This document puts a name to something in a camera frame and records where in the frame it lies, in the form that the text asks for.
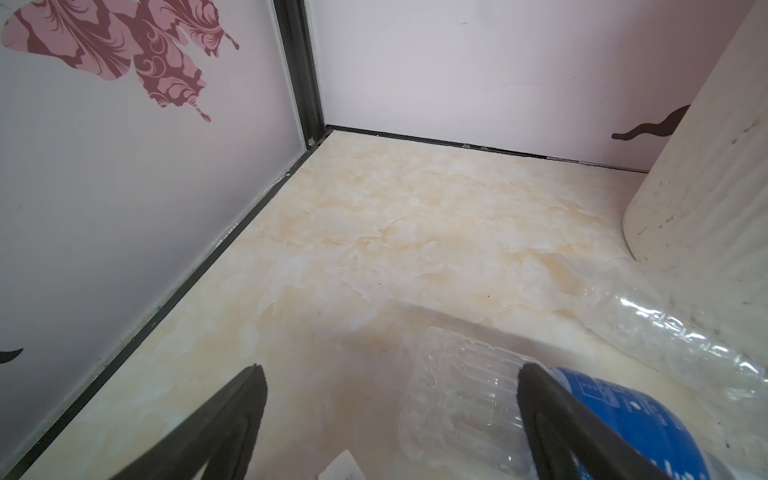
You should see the crushed clear plastic bottle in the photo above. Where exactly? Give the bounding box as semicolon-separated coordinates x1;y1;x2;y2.
580;278;767;414

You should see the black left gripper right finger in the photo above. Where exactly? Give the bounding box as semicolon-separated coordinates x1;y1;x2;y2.
517;363;668;479

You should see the blue label clear bottle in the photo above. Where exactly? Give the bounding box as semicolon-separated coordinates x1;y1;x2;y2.
398;327;737;479

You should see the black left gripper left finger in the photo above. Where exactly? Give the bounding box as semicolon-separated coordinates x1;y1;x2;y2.
114;364;268;479

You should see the white ribbed trash bin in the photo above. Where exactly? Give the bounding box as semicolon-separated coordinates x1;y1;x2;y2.
622;0;768;283

